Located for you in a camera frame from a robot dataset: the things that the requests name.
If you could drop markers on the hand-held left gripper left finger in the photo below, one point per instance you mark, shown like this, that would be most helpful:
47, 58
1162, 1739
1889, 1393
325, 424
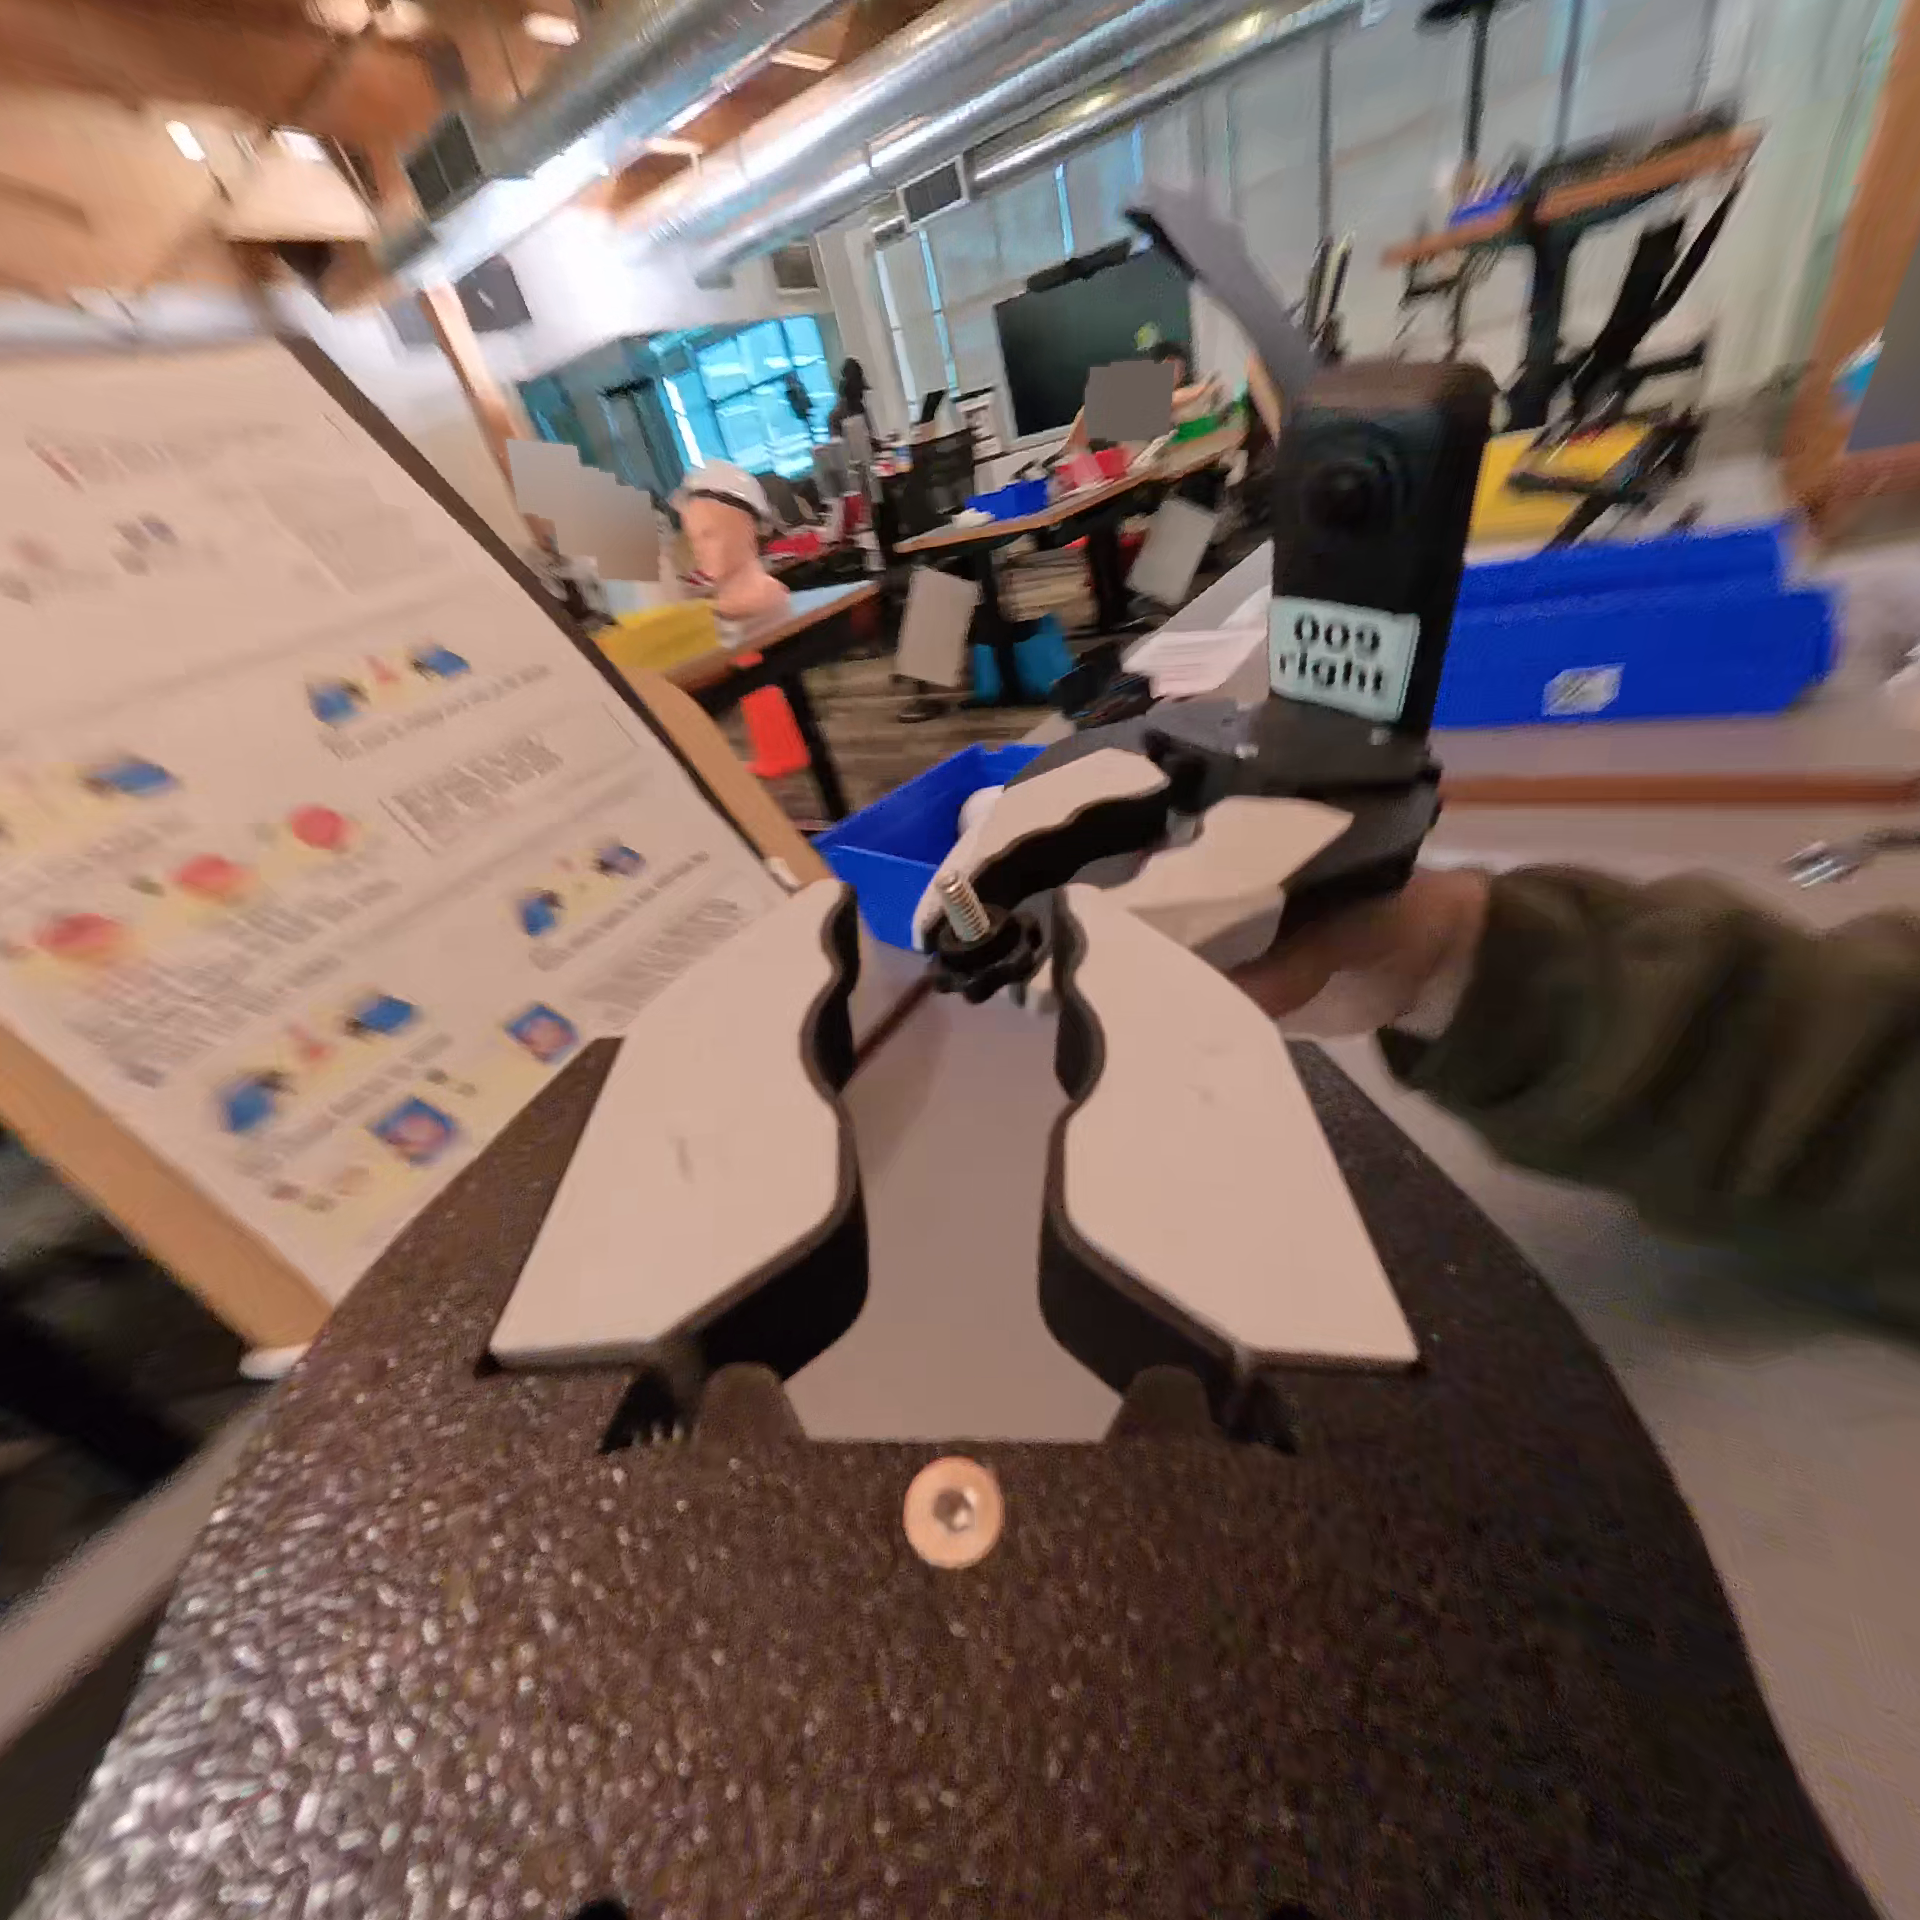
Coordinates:
674, 1184

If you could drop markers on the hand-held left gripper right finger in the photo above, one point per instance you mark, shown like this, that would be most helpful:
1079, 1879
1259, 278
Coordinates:
1215, 1201

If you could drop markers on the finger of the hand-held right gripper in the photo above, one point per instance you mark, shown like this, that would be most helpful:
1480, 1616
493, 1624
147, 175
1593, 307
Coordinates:
1245, 862
1072, 810

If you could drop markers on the black star knob screw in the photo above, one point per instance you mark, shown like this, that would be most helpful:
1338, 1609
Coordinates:
990, 957

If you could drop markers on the person's right forearm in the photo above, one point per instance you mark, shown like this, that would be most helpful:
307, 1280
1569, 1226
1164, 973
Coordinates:
1680, 1050

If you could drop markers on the person's right hand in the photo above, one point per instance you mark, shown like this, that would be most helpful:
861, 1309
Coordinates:
1365, 960

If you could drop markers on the blue plastic bin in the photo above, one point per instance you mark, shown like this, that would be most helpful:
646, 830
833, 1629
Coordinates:
901, 840

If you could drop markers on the white paper sheet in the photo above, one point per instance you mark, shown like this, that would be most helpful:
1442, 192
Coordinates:
1200, 657

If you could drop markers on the large blue storage bin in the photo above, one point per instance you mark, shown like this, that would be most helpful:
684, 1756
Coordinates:
1620, 631

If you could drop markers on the black equipment stand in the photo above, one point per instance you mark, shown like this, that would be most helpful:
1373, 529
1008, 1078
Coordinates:
1591, 270

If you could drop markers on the orange traffic cone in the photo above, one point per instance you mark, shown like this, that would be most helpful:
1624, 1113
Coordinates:
774, 735

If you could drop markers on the yellow plastic bin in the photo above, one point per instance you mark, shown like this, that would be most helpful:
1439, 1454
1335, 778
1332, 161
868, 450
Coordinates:
660, 638

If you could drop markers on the printed instruction board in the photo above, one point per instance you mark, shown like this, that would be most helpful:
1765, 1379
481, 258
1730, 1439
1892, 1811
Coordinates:
301, 751

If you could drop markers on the black wall monitor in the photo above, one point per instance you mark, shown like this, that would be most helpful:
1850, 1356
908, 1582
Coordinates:
1089, 338

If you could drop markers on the silver ceiling duct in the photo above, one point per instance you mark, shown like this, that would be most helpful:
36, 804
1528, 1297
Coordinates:
960, 105
631, 91

